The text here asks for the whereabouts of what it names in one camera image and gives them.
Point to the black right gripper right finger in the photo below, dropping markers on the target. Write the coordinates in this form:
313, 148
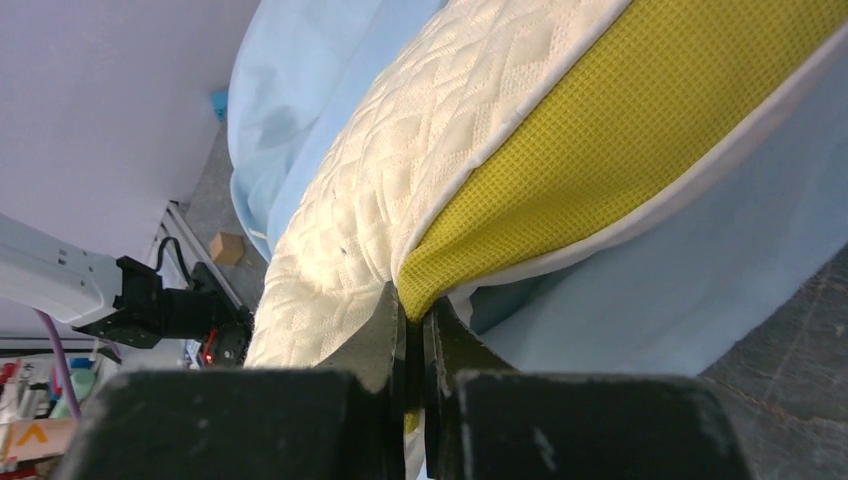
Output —
487, 420

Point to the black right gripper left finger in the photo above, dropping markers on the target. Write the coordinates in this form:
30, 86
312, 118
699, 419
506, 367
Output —
342, 419

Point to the light blue pillowcase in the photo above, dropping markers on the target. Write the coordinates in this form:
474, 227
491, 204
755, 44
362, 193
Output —
662, 265

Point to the cream and yellow pillow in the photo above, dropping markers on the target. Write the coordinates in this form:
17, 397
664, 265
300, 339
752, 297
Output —
503, 132

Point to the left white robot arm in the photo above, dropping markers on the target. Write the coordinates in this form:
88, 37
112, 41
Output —
122, 300

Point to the small wooden cube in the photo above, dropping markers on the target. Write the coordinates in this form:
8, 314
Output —
226, 248

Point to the blue plastic clip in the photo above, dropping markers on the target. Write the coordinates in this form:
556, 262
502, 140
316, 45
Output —
219, 102

